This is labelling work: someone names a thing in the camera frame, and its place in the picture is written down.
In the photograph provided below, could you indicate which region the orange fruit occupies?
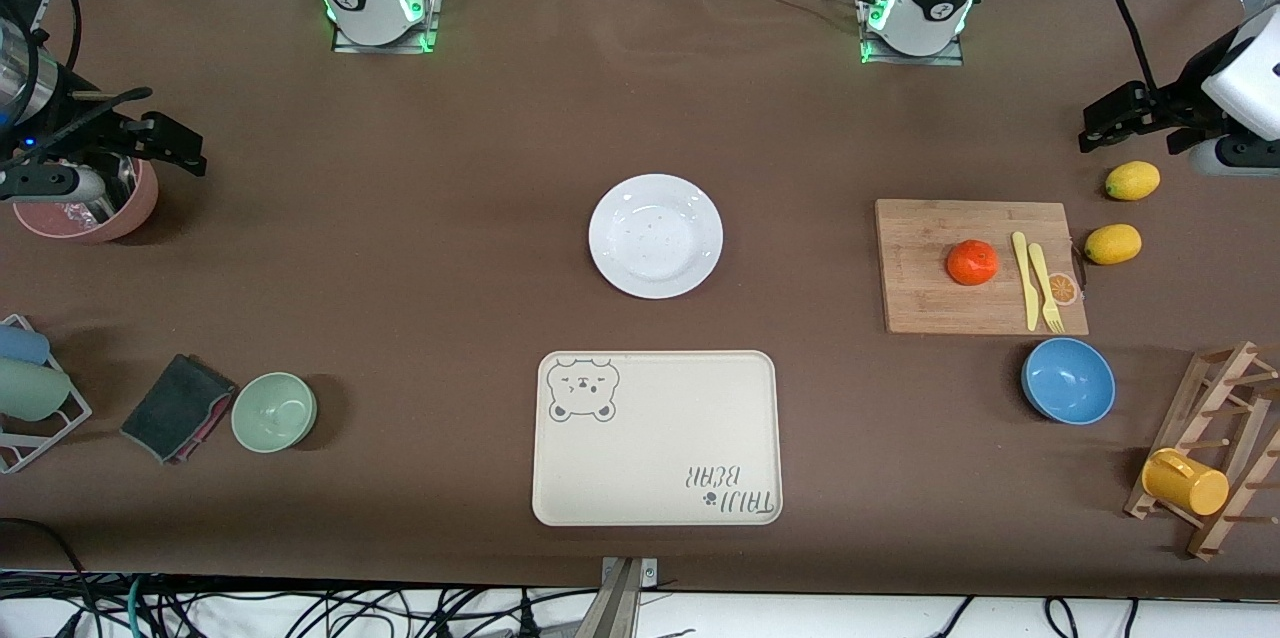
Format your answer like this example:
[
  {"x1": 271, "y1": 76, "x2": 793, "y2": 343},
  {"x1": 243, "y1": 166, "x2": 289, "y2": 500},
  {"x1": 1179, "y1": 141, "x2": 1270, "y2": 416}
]
[{"x1": 946, "y1": 239, "x2": 1000, "y2": 287}]

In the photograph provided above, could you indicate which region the white round plate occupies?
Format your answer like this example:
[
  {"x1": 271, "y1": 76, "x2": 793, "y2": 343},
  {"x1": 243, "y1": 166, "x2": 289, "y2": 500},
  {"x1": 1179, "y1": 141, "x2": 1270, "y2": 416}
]
[{"x1": 588, "y1": 174, "x2": 724, "y2": 300}]

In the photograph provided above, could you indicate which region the yellow lemon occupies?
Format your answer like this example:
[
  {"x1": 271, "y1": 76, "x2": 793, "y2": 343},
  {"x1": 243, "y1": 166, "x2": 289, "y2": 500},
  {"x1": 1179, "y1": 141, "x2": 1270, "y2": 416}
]
[
  {"x1": 1085, "y1": 224, "x2": 1143, "y2": 266},
  {"x1": 1105, "y1": 161, "x2": 1162, "y2": 201}
]

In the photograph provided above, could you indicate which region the pink bowl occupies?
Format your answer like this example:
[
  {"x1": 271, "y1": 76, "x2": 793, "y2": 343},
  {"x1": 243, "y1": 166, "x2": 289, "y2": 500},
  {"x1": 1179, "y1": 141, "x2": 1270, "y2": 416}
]
[{"x1": 12, "y1": 155, "x2": 159, "y2": 245}]

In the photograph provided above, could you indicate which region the stainless steel cup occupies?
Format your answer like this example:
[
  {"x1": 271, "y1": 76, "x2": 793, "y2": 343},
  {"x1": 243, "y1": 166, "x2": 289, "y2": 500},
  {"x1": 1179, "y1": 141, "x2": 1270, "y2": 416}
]
[{"x1": 60, "y1": 158, "x2": 141, "y2": 225}]

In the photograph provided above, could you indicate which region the yellow plastic fork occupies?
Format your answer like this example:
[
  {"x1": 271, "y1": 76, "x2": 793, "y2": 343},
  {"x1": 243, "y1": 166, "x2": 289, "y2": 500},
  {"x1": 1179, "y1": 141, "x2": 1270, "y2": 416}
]
[{"x1": 1029, "y1": 243, "x2": 1066, "y2": 334}]

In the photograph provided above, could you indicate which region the yellow plastic knife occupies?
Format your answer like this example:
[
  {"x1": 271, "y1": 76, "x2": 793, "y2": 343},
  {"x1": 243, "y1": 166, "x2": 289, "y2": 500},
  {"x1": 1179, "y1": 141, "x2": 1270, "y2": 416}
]
[{"x1": 1012, "y1": 231, "x2": 1041, "y2": 332}]

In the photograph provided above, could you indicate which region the light blue cup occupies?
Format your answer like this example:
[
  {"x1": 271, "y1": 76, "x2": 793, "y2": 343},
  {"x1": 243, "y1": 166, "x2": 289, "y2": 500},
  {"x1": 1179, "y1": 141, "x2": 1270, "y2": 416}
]
[{"x1": 0, "y1": 323, "x2": 51, "y2": 366}]

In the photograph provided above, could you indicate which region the wooden cutting board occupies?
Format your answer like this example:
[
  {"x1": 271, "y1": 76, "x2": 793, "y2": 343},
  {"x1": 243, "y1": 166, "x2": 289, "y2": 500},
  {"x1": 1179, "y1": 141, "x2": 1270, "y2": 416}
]
[{"x1": 875, "y1": 199, "x2": 1090, "y2": 336}]

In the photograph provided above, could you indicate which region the dark grey folded cloth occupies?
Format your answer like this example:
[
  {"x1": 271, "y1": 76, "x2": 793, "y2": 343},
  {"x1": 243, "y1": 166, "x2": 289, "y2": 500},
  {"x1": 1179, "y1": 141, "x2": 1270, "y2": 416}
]
[{"x1": 120, "y1": 353, "x2": 239, "y2": 465}]

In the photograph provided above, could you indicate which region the blue bowl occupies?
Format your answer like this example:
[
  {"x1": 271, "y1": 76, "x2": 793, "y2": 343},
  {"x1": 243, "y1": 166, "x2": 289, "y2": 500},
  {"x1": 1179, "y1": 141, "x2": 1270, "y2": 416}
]
[{"x1": 1021, "y1": 337, "x2": 1117, "y2": 426}]

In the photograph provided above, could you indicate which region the pale green bowl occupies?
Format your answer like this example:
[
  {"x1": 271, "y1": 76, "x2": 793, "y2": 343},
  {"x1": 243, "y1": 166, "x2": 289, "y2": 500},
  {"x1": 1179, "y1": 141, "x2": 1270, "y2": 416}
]
[{"x1": 231, "y1": 372, "x2": 318, "y2": 454}]

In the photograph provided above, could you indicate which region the pale green cup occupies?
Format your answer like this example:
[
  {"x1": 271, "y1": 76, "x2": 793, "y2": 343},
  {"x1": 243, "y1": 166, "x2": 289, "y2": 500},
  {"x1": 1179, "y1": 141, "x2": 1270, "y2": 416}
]
[{"x1": 0, "y1": 358, "x2": 73, "y2": 422}]

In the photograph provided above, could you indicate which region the wooden peg rack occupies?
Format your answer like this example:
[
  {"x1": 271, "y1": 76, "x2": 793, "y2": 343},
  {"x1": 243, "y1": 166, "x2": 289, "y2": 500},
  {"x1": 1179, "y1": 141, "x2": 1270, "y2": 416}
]
[{"x1": 1124, "y1": 341, "x2": 1280, "y2": 561}]

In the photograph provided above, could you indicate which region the yellow mug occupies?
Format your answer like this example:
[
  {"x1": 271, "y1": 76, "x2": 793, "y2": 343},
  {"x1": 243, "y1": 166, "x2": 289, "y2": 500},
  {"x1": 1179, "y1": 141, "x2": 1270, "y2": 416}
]
[{"x1": 1142, "y1": 448, "x2": 1230, "y2": 517}]

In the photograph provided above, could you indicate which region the cream bear print tray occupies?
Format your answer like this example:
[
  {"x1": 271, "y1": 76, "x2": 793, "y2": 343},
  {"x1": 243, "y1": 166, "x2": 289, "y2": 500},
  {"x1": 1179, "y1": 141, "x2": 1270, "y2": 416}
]
[{"x1": 532, "y1": 350, "x2": 784, "y2": 527}]

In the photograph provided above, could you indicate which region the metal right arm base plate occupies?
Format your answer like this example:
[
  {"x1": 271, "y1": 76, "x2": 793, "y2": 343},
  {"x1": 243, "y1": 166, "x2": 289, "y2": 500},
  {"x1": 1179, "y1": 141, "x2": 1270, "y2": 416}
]
[{"x1": 332, "y1": 0, "x2": 442, "y2": 55}]

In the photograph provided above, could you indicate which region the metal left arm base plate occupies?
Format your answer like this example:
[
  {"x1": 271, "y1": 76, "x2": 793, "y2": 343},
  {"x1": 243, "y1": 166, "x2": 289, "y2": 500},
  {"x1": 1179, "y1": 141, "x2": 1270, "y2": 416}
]
[{"x1": 858, "y1": 0, "x2": 966, "y2": 67}]

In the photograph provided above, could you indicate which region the white wire rack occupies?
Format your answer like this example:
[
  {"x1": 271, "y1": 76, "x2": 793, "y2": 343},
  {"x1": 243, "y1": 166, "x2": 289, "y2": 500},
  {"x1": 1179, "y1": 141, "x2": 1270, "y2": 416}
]
[{"x1": 0, "y1": 313, "x2": 93, "y2": 475}]

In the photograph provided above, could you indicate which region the black floor cable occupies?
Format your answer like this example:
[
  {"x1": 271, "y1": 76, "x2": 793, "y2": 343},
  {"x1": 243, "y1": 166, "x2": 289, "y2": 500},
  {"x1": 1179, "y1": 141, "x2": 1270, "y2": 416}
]
[{"x1": 0, "y1": 516, "x2": 111, "y2": 638}]

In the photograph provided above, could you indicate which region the grey metal table bracket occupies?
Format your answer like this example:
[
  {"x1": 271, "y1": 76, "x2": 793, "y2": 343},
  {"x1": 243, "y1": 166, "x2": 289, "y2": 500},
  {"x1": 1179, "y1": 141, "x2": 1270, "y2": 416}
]
[{"x1": 590, "y1": 556, "x2": 661, "y2": 638}]

